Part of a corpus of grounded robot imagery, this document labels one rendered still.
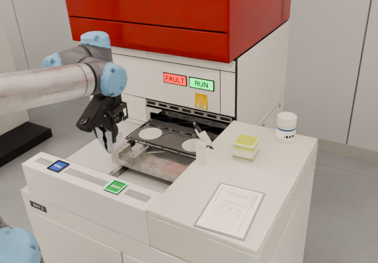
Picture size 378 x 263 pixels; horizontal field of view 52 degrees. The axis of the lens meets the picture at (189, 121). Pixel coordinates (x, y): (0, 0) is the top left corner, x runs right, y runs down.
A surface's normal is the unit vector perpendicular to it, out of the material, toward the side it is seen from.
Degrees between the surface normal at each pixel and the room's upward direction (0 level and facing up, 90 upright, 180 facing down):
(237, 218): 0
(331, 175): 0
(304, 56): 90
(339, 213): 0
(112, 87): 92
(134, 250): 90
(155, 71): 90
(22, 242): 10
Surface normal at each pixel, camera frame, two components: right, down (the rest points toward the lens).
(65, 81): 0.77, -0.13
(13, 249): 0.06, -0.80
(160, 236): -0.50, 0.43
